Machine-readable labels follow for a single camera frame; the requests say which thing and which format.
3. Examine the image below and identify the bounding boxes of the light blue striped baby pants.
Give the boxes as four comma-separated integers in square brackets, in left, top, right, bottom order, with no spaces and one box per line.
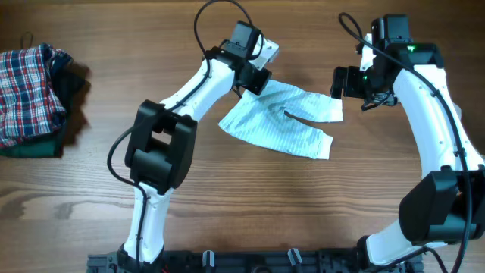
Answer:
[219,80,343,159]

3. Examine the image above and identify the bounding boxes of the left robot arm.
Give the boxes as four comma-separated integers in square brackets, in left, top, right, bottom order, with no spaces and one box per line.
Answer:
[117,21,279,272]

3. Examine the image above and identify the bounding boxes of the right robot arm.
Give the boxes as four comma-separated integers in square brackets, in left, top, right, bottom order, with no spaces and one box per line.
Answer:
[331,12,484,272]

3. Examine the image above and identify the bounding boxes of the beige and white baby shirt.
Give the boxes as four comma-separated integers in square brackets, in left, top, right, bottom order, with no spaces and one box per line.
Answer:
[453,104,462,120]

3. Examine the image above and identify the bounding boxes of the navy dark folded garment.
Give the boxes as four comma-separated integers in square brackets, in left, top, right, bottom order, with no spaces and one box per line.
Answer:
[40,43,86,128]

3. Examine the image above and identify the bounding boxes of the dark green folded garment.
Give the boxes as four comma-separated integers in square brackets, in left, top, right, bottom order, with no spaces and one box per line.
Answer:
[1,129,66,158]

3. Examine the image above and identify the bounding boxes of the red plaid folded garment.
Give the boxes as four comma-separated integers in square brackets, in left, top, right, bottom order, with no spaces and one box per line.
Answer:
[1,43,72,148]

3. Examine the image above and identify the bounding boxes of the left black camera cable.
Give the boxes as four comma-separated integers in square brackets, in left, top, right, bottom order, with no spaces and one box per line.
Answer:
[106,0,266,262]

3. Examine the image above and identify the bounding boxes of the black camera cable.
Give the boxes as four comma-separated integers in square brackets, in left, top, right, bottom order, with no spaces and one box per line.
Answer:
[106,0,266,262]
[338,12,474,273]

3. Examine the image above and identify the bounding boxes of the right black camera cable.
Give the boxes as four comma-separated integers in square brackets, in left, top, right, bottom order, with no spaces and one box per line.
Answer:
[338,12,474,273]

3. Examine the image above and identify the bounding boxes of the right grey rail clip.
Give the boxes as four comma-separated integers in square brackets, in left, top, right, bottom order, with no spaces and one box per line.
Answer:
[287,248,302,267]

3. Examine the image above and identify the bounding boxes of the grey rail clip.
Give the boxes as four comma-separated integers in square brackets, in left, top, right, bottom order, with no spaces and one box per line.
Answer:
[287,248,302,267]
[202,250,214,269]

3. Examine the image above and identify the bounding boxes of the left grey rail clip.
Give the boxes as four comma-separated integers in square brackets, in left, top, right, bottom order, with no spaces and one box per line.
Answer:
[202,250,214,269]

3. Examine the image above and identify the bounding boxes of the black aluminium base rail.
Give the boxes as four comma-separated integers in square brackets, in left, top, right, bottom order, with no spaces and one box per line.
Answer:
[86,249,424,273]

